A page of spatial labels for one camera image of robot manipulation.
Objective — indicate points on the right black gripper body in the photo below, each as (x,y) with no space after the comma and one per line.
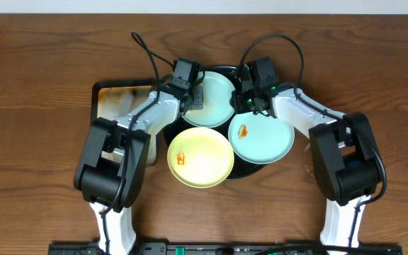
(247,101)

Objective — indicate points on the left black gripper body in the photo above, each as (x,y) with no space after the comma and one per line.
(187,98)

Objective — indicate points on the light blue plate top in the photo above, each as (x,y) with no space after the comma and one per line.
(217,92)

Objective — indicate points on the light blue plate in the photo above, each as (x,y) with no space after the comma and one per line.
(217,92)
(259,139)

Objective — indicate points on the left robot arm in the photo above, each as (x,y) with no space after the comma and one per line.
(111,167)

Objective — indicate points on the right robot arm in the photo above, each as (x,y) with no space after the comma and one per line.
(347,164)

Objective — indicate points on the black rectangular soapy tray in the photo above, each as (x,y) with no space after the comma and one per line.
(115,98)

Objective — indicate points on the light blue plate right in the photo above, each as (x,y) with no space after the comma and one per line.
(259,139)

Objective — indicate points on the yellow plate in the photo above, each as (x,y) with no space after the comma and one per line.
(200,157)

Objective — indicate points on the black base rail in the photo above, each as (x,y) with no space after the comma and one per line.
(162,248)

